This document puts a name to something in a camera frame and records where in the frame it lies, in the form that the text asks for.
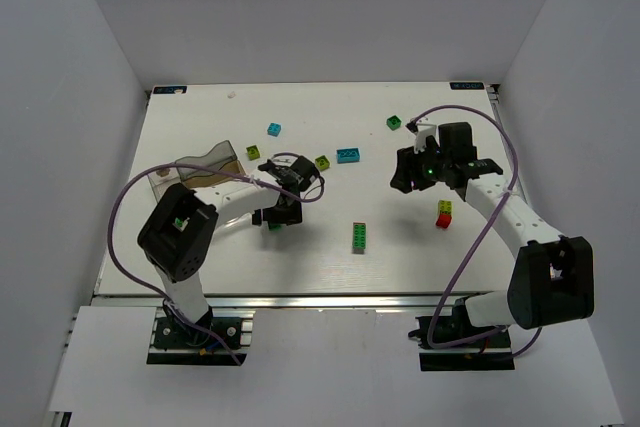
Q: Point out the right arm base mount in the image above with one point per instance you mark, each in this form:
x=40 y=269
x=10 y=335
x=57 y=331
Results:
x=484 y=355

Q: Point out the dark green square lego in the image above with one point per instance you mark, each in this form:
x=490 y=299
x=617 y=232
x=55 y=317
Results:
x=393 y=122

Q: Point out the right blue corner label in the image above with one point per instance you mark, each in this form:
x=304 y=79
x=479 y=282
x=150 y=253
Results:
x=466 y=85

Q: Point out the yellow lego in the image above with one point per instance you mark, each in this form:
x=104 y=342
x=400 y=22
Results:
x=445 y=207

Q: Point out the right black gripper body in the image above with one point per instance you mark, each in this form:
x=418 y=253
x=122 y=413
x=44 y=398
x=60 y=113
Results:
x=413 y=170

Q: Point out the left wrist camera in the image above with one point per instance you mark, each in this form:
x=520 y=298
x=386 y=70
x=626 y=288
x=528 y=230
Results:
x=280 y=162

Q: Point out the lime lego brick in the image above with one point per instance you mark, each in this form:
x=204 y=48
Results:
x=322 y=163
x=253 y=152

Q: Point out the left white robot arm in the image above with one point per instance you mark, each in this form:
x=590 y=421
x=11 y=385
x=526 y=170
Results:
x=178 y=265

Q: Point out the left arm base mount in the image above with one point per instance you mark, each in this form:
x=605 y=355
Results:
x=172 y=344

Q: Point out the clear plastic sorting tray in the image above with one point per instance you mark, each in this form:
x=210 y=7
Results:
x=200 y=172

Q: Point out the left blue corner label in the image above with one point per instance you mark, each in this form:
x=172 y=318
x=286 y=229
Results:
x=169 y=90

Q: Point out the long cyan lego brick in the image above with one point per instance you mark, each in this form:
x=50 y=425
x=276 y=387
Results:
x=347 y=155

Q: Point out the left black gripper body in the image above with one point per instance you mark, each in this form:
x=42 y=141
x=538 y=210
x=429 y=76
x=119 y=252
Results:
x=279 y=215

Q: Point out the blue corner label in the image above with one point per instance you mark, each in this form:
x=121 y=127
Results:
x=466 y=85
x=169 y=90

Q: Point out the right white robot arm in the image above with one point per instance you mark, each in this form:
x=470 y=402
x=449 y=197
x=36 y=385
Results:
x=552 y=280

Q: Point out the small red lego brick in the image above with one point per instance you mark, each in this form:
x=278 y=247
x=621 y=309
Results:
x=444 y=220

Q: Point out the small cyan lego brick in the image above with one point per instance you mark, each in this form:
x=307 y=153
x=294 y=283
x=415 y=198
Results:
x=274 y=129

